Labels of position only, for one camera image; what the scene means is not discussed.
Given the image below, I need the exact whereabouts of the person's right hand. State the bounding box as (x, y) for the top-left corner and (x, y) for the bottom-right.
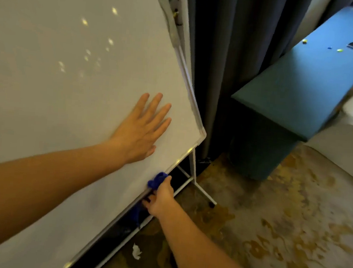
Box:
(141, 174), (177, 220)

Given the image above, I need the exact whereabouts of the person's left hand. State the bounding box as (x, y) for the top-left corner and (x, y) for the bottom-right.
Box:
(107, 89), (174, 168)

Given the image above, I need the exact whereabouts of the blue cleaning cloth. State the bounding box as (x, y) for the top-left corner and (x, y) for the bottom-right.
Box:
(128, 170), (169, 230)

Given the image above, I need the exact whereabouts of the large white whiteboard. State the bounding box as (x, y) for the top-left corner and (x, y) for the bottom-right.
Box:
(0, 0), (218, 268)

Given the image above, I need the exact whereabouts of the person's left forearm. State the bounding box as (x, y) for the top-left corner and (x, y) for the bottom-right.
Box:
(0, 130), (128, 268)

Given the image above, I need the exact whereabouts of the person's right forearm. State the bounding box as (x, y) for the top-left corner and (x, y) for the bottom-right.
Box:
(151, 205), (266, 268)

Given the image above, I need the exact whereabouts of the white metal whiteboard stand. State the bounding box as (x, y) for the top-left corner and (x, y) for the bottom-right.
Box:
(88, 140), (221, 268)

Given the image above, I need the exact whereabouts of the crumpled white paper scrap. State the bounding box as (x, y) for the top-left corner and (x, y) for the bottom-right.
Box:
(131, 243), (143, 261)

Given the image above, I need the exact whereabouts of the white board with black marks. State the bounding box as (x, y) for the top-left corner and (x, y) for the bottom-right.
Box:
(147, 0), (201, 77)

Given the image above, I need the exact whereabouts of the dark grey curtain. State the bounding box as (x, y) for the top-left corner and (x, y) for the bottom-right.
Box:
(174, 0), (316, 177)

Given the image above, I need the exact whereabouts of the teal cloth covered table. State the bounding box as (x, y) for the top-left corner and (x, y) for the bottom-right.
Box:
(224, 0), (353, 188)

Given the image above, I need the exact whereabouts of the beige sheer curtain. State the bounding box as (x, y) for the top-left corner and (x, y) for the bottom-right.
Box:
(290, 0), (338, 52)

